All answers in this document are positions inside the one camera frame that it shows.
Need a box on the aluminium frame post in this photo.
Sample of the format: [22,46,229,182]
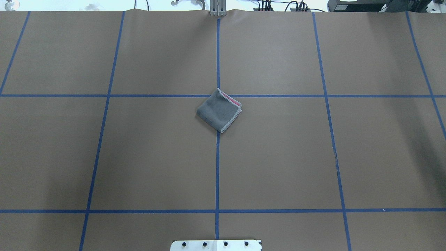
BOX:
[210,0,227,17]

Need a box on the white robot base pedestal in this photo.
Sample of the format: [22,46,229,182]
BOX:
[170,239,262,251]

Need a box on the black box with label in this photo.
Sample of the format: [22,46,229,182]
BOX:
[327,0,387,13]

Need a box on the pink towel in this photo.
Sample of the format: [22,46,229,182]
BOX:
[196,88,242,133]

